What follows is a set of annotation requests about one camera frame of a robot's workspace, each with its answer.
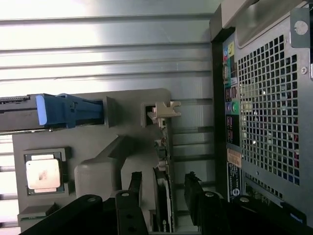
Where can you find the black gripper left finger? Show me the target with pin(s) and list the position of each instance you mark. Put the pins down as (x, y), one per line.
(129, 215)

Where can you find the black open PC case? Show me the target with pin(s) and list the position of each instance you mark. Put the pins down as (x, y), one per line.
(269, 122)

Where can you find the grey plastic parts rack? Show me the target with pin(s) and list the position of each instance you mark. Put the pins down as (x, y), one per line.
(97, 147)

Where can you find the hard disk in blue caddy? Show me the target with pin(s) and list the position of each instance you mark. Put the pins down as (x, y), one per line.
(56, 112)

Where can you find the silver CPU chip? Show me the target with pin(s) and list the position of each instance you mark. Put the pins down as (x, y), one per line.
(42, 173)

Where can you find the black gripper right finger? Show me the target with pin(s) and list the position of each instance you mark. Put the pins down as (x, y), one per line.
(210, 215)

